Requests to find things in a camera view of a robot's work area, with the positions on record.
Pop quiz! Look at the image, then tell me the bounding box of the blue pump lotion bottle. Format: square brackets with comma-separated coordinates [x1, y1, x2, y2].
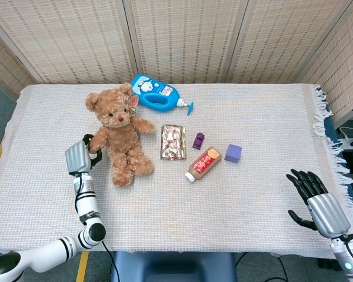
[130, 73, 194, 116]

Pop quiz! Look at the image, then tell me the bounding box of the lilac foam cube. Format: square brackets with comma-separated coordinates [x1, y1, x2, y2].
[224, 143, 243, 164]

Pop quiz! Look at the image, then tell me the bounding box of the blue table frame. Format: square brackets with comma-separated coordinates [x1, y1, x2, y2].
[323, 113, 353, 212]

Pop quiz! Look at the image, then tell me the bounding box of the white waffle weave tablecloth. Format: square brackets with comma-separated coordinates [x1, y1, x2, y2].
[0, 83, 353, 261]

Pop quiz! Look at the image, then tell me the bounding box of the brown drink bottle red label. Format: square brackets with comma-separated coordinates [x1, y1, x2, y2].
[184, 146, 223, 183]

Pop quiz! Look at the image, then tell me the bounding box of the gold foil snack packet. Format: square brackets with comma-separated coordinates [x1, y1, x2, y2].
[160, 124, 188, 162]

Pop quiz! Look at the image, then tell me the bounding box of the blue padded chair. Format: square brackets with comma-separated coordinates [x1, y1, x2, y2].
[111, 251, 238, 282]

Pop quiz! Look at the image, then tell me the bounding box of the woven bamboo screen panel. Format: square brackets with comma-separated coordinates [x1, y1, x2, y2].
[123, 0, 249, 85]
[0, 13, 45, 99]
[297, 0, 353, 129]
[226, 0, 353, 85]
[0, 0, 138, 85]

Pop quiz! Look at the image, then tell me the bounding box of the brown plush teddy bear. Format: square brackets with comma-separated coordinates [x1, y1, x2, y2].
[85, 82, 156, 187]

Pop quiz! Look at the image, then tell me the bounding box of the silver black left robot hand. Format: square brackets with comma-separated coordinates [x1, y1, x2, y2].
[65, 133, 103, 176]

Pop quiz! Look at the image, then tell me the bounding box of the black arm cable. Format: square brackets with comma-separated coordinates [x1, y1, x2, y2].
[101, 240, 121, 282]

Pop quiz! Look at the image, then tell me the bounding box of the dark purple toy brick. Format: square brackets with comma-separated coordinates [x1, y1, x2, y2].
[192, 132, 206, 149]

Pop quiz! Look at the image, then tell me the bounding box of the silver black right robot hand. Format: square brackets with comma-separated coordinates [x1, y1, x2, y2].
[285, 169, 351, 239]

